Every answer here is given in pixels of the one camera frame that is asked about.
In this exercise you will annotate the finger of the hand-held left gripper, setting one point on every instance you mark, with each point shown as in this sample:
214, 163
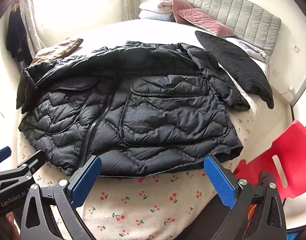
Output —
35, 161
0, 155

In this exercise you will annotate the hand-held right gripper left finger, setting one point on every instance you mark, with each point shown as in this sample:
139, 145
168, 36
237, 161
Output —
86, 177

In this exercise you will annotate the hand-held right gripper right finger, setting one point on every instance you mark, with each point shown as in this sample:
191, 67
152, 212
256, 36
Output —
219, 182

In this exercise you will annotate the black puffer jacket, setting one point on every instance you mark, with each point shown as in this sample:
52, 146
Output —
155, 117

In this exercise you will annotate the dark hanging clothes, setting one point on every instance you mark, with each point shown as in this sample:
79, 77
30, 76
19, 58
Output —
16, 37

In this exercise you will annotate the red plastic chair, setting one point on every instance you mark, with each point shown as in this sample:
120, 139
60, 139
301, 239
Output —
292, 150

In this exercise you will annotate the brown garment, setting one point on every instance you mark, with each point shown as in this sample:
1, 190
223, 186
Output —
60, 48

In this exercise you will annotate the black quilted blanket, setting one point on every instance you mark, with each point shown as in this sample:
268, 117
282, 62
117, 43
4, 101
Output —
237, 65

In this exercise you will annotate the white printed pillow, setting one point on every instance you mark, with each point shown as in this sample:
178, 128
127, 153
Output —
252, 48

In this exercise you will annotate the grey dotted curtain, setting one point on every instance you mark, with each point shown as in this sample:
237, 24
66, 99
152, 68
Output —
30, 17
130, 0

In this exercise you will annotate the grey bed cover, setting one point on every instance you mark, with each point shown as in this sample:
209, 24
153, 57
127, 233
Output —
143, 33

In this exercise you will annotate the pink velvet pillow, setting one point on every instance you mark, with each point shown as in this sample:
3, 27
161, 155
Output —
179, 6
205, 21

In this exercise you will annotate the grey padded headboard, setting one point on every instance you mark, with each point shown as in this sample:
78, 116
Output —
237, 12

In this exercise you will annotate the folded light blue blanket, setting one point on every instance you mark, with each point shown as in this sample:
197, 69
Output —
153, 16

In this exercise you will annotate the folded white blanket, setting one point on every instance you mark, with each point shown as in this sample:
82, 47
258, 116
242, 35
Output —
153, 5

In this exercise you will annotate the white wall outlet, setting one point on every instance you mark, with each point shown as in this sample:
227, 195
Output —
296, 48

